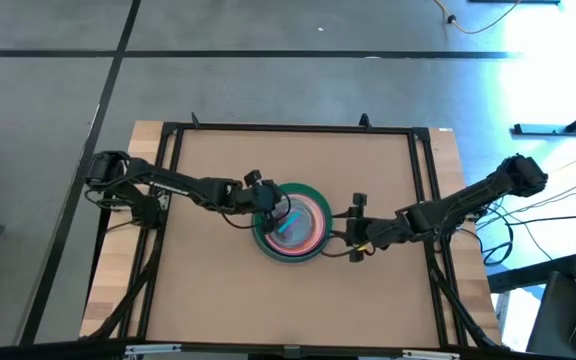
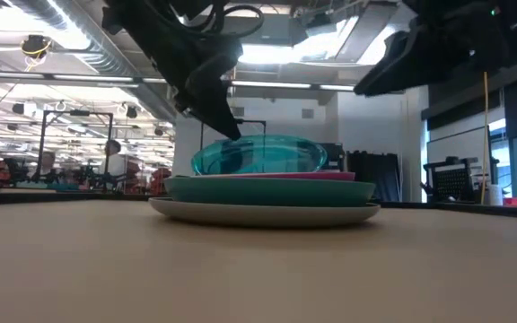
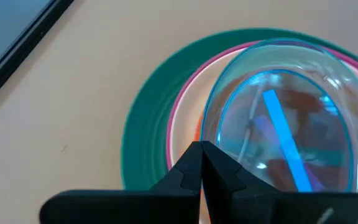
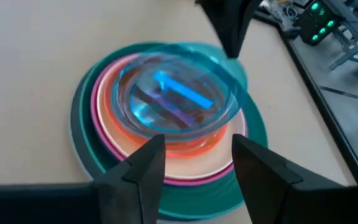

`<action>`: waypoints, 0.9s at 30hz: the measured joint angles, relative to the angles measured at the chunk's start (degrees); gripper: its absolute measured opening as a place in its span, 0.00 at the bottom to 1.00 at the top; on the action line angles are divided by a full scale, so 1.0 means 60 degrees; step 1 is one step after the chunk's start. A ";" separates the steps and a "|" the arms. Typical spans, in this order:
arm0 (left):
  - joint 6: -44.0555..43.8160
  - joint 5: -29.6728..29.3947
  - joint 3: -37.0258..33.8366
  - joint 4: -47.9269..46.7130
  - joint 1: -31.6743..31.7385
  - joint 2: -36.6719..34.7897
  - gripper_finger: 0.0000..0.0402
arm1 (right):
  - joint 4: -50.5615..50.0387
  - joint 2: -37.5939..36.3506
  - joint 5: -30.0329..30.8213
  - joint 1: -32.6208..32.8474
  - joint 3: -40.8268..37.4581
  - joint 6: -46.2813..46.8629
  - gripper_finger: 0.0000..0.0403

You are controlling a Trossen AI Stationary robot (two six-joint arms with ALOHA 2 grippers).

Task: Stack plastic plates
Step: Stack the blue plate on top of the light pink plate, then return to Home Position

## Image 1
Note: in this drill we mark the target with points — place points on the black floor bar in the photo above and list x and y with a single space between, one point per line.
523 277

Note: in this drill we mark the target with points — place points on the black beam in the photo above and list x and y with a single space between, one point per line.
43 350

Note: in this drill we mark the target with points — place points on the black metal table frame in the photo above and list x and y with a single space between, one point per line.
293 127

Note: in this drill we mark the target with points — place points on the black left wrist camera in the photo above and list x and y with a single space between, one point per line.
267 192

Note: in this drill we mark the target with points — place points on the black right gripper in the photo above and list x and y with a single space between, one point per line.
368 232

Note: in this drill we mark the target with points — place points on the silver metal bracket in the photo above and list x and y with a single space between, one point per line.
430 354
153 349

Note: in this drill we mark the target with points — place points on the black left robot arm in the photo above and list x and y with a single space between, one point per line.
178 186

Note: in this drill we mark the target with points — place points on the black desk foot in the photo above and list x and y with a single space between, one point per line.
538 129

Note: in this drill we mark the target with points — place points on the teal transparent plate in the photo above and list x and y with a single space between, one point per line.
299 231

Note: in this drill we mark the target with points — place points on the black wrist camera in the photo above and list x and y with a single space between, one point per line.
418 217
267 192

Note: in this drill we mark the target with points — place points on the large dark green plate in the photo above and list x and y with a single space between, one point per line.
292 259

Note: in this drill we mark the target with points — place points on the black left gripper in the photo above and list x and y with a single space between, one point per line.
253 176

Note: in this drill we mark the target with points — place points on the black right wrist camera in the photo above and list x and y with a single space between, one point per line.
418 217

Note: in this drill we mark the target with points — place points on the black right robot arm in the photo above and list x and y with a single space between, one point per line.
468 200

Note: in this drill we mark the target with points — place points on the brown cardboard mat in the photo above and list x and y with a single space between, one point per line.
268 300

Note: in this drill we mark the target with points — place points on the pink plastic plate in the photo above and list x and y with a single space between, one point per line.
313 244

